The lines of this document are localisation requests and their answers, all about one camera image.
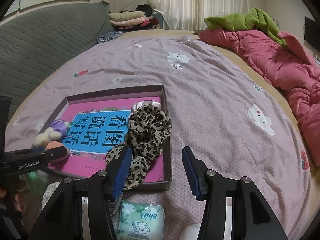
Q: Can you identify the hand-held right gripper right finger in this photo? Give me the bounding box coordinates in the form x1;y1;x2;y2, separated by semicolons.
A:
182;146;288;240

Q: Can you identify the black television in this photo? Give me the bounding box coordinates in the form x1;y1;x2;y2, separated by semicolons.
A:
304;16;320;53

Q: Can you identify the shallow purple cardboard box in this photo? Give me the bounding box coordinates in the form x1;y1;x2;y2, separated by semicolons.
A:
40;84;173;192

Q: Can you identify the blue patterned cloth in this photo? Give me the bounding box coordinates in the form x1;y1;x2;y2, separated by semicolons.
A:
96;31;123;44

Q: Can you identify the plush bear with pink hat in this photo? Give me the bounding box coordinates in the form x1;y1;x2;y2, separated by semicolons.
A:
130;100;162;113

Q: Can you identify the pink quilt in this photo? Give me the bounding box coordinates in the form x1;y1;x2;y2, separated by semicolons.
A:
199;29;320;168

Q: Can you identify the pink folded garment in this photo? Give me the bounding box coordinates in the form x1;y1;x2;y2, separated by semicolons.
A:
110;17;150;27

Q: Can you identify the pink and blue book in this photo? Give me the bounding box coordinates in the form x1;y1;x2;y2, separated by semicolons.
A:
49;96;165;183

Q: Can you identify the beige folded garment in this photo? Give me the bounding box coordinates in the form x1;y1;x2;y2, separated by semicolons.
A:
109;11;145;22

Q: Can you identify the cream floral scrunchie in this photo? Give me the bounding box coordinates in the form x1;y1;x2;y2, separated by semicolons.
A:
41;182;62;207

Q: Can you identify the grey quilted sofa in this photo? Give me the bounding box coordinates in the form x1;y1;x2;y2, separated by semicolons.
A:
0;1;116;115

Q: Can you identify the cream curtain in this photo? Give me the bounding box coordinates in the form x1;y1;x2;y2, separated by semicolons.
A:
150;0;265;32

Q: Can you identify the person's left hand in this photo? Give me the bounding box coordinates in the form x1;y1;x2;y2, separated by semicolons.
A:
0;184;25;214

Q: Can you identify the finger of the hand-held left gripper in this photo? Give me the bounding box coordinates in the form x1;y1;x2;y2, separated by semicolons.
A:
11;146;71;175

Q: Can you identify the dark clothes pile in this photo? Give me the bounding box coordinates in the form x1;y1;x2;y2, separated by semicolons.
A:
136;4;163;30

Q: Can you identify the plush bear with purple hat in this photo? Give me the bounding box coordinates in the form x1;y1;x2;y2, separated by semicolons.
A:
32;119;72;148

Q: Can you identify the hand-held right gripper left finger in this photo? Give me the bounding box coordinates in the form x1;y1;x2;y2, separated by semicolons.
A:
29;146;133;240

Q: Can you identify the green tissue packet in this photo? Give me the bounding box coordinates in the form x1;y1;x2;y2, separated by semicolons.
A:
117;200;166;240

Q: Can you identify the peach makeup sponge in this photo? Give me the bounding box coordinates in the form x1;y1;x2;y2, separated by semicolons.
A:
45;141;71;165

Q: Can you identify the green blanket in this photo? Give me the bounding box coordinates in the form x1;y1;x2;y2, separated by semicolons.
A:
204;7;288;47

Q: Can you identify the leopard print scrunchie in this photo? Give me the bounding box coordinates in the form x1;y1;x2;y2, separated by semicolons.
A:
105;106;173;190

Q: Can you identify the purple printed bedsheet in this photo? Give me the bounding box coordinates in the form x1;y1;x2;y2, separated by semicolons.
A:
5;29;313;240

